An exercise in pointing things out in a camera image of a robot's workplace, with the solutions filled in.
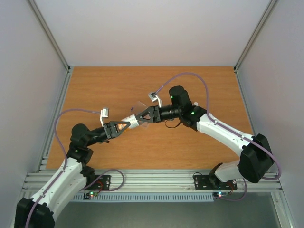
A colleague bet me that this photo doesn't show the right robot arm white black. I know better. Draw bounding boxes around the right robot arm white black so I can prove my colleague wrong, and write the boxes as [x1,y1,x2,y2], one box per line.
[136,86,274,189]

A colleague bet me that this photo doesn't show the right aluminium corner post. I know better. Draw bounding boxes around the right aluminium corner post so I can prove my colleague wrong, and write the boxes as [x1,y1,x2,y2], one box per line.
[233,0,279,74]

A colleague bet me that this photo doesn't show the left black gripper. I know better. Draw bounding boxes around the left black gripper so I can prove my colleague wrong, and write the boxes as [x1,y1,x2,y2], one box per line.
[86,121,131,146]

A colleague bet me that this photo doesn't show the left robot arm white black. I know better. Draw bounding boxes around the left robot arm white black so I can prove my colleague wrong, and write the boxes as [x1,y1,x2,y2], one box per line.
[14,121,131,228]

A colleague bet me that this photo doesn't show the orange pill bottle grey cap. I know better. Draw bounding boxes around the orange pill bottle grey cap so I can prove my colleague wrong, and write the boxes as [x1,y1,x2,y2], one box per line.
[118,114,140,131]

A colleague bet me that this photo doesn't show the left small circuit board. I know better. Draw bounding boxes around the left small circuit board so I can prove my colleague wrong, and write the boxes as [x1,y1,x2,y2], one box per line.
[83,191,99,200]

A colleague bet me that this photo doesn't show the small circuit board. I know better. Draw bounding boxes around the small circuit board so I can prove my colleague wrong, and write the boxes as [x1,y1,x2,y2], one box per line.
[213,191,232,198]
[83,191,99,200]

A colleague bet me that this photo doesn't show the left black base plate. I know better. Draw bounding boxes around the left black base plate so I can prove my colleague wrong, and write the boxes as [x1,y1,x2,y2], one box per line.
[87,175,111,191]

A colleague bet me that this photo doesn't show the left aluminium corner post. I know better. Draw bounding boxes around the left aluminium corner post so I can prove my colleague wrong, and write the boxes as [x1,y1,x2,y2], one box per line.
[27,0,71,72]

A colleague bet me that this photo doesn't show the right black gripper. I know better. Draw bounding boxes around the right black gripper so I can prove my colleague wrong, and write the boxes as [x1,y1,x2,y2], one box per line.
[136,104,181,124]

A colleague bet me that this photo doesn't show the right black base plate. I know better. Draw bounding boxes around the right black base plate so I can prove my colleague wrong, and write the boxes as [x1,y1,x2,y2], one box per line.
[192,172,238,190]

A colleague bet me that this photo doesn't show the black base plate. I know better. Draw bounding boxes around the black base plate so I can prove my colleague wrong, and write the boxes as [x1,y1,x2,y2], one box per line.
[192,172,238,190]
[87,175,111,191]

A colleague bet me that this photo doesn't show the grey slotted cable duct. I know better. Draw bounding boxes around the grey slotted cable duct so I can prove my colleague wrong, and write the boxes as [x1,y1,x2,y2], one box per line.
[71,192,214,203]

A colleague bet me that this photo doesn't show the right small circuit board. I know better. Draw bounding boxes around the right small circuit board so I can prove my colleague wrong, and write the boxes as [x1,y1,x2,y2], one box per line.
[213,191,232,198]

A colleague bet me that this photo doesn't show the aluminium front frame rail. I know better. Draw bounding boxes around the aluminium front frame rail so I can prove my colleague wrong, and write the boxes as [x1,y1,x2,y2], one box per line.
[22,170,283,193]

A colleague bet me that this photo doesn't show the clear plastic pill organizer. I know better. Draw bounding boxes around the clear plastic pill organizer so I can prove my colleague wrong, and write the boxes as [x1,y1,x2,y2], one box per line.
[130,101,149,129]

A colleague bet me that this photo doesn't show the aluminium corner post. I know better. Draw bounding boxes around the aluminium corner post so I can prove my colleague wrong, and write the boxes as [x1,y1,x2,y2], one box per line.
[233,0,279,74]
[27,0,71,72]

